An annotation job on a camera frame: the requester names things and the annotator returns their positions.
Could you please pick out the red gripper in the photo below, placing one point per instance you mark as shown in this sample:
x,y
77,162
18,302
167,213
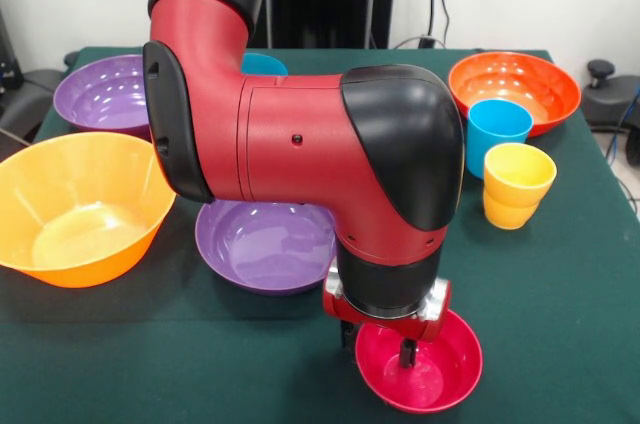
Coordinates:
x,y
400,326

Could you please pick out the pink bowl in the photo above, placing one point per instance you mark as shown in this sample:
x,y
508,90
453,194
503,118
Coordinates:
x,y
450,374

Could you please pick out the purple bowl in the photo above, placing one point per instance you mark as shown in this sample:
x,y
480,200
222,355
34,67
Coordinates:
x,y
100,99
260,249

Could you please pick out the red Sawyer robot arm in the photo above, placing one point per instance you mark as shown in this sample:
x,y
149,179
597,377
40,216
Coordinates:
x,y
300,134

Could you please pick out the dark green tablecloth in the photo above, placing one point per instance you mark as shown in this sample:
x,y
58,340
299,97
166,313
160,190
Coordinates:
x,y
550,319

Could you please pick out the yellow cup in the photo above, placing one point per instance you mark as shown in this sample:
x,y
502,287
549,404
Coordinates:
x,y
507,216
520,174

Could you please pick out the blue cup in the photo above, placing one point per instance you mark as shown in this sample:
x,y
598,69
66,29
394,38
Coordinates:
x,y
492,144

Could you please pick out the orange-red bowl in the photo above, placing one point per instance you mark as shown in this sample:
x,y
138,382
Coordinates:
x,y
515,79

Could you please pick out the blue bowl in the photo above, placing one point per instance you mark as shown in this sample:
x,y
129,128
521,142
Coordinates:
x,y
265,66

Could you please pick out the large yellow bowl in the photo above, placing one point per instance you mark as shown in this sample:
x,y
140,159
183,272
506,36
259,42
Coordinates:
x,y
85,209

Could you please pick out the black wheeled base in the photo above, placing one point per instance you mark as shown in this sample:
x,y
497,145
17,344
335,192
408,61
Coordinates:
x,y
30,94
607,104

